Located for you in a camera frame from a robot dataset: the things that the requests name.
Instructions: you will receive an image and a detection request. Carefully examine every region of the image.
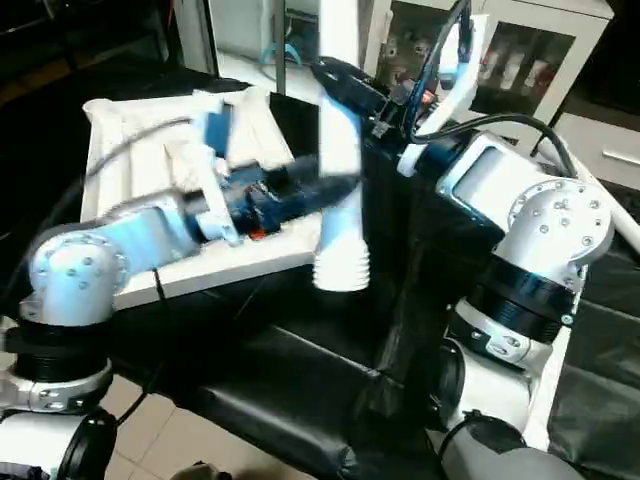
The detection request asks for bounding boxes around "white plastic table leg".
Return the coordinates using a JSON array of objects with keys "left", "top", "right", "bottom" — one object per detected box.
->
[
  {"left": 590, "top": 180, "right": 640, "bottom": 251},
  {"left": 312, "top": 0, "right": 373, "bottom": 293}
]

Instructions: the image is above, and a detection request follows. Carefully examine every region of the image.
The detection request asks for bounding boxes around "white plastic table top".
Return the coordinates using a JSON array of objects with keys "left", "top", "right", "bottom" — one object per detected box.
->
[{"left": 82, "top": 88, "right": 331, "bottom": 311}]

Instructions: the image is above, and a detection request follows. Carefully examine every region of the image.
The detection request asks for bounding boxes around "teal plastic object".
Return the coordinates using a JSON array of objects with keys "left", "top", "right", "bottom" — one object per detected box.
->
[{"left": 262, "top": 42, "right": 306, "bottom": 69}]

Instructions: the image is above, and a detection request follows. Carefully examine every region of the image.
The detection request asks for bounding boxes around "grey metal pole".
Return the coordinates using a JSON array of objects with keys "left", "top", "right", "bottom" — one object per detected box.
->
[{"left": 283, "top": 0, "right": 298, "bottom": 66}]

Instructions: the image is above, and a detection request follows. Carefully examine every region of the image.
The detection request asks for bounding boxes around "white glass door cabinet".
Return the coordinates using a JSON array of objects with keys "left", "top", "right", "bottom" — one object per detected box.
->
[{"left": 360, "top": 0, "right": 613, "bottom": 141}]

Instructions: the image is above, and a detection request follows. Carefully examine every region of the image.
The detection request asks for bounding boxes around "black work mat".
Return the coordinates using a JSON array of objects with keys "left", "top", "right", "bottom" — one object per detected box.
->
[{"left": 0, "top": 60, "right": 640, "bottom": 480}]

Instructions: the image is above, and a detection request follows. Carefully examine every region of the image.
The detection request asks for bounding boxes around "white drawer unit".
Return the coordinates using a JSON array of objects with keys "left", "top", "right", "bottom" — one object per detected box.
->
[{"left": 555, "top": 110, "right": 640, "bottom": 191}]

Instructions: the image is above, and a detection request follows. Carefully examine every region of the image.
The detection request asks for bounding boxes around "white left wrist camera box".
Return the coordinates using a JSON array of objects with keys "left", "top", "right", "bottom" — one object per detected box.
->
[{"left": 165, "top": 95, "right": 243, "bottom": 246}]

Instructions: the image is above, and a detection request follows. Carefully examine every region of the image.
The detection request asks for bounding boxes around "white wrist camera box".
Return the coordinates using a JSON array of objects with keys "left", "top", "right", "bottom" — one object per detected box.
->
[
  {"left": 165, "top": 95, "right": 243, "bottom": 246},
  {"left": 437, "top": 10, "right": 493, "bottom": 131}
]

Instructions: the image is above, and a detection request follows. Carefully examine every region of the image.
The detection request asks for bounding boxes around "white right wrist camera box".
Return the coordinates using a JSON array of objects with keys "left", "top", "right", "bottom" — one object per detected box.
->
[{"left": 437, "top": 10, "right": 493, "bottom": 131}]

